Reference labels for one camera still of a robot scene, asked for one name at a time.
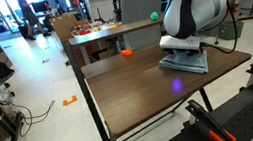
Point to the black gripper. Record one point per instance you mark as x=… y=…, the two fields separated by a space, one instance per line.
x=172 y=52

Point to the light blue towel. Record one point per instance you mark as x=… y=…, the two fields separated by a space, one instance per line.
x=186 y=63

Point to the green bumpy ball toy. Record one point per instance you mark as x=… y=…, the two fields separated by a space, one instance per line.
x=154 y=16

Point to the small orange toy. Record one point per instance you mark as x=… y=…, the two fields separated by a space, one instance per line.
x=127 y=52

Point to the grey partition panel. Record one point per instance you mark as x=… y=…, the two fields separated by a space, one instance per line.
x=139 y=9

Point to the green plastic bin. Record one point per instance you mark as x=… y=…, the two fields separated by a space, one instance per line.
x=231 y=30

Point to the long wooden side table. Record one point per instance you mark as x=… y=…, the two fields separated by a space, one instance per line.
x=111 y=33

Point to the red fire extinguisher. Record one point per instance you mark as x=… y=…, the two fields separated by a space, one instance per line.
x=235 y=2

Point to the tray of colourful toys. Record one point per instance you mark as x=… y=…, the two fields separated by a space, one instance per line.
x=93 y=28

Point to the white partition panel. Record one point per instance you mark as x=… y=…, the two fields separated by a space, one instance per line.
x=102 y=6

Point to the large cardboard sheet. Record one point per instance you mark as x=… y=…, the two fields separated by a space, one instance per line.
x=66 y=27

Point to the black desk monitor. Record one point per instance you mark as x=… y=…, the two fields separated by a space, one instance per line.
x=39 y=6

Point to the walking person in shorts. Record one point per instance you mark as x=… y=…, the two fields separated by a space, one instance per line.
x=28 y=14

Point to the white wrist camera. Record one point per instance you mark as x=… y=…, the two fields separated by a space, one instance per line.
x=179 y=43

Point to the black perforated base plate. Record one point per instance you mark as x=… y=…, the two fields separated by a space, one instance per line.
x=248 y=116

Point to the black table frame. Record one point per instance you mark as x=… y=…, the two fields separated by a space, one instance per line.
x=95 y=119

